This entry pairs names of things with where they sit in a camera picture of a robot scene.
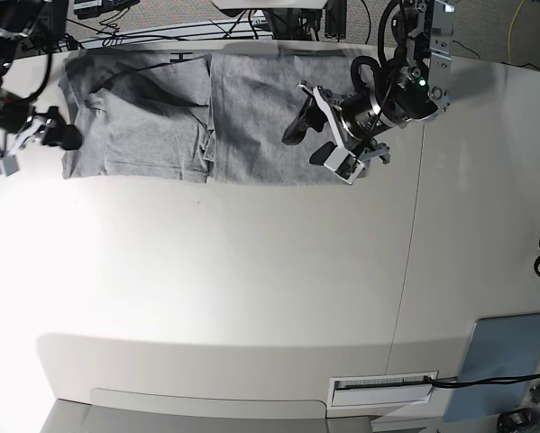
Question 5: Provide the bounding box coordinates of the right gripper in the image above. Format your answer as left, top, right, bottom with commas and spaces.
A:
0, 106, 83, 156

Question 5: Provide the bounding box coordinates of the black cable at slot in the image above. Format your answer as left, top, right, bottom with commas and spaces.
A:
422, 372, 540, 390

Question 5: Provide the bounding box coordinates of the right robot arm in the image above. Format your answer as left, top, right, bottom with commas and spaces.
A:
0, 1, 83, 158

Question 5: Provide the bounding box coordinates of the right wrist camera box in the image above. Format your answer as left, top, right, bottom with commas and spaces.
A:
0, 155, 19, 177

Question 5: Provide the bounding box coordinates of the grey T-shirt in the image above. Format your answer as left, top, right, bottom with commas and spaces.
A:
59, 51, 352, 186

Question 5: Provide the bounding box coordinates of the yellow cable on floor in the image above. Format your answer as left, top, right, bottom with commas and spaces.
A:
504, 0, 525, 64

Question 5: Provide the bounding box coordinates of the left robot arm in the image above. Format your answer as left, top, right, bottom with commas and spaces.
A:
282, 1, 455, 175

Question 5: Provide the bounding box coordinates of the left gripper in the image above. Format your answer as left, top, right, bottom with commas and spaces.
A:
282, 80, 390, 166

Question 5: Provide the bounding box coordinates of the blue-grey pad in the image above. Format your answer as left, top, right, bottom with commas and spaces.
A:
443, 312, 540, 422

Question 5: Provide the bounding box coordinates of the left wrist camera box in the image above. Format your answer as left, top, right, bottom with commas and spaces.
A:
324, 142, 367, 185

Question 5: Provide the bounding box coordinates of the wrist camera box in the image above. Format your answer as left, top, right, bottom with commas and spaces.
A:
0, 155, 19, 177
324, 142, 367, 185

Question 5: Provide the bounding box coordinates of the black stand behind table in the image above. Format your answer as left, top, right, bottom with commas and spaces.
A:
248, 1, 347, 41

